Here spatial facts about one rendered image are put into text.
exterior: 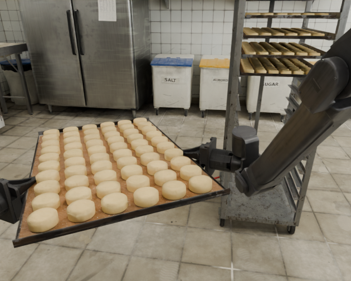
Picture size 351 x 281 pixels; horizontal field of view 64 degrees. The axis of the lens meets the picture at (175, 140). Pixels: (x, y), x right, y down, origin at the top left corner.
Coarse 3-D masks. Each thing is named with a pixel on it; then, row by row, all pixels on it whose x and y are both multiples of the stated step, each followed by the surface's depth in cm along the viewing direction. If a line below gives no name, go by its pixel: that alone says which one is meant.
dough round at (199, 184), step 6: (192, 180) 59; (198, 180) 59; (204, 180) 59; (210, 180) 59; (192, 186) 58; (198, 186) 57; (204, 186) 57; (210, 186) 58; (198, 192) 58; (204, 192) 58
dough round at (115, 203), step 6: (114, 192) 56; (102, 198) 54; (108, 198) 54; (114, 198) 54; (120, 198) 54; (126, 198) 54; (102, 204) 52; (108, 204) 52; (114, 204) 52; (120, 204) 52; (126, 204) 54; (108, 210) 52; (114, 210) 52; (120, 210) 52
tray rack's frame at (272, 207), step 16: (256, 112) 213; (256, 128) 218; (224, 144) 226; (240, 192) 202; (272, 192) 202; (240, 208) 186; (256, 208) 186; (272, 208) 186; (288, 208) 186; (288, 224) 175
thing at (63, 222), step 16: (128, 144) 86; (64, 160) 76; (112, 160) 75; (160, 160) 74; (32, 176) 68; (64, 176) 67; (208, 176) 65; (32, 192) 61; (64, 192) 60; (128, 192) 59; (160, 192) 59; (192, 192) 59; (208, 192) 58; (64, 208) 55; (96, 208) 54; (128, 208) 54; (64, 224) 50
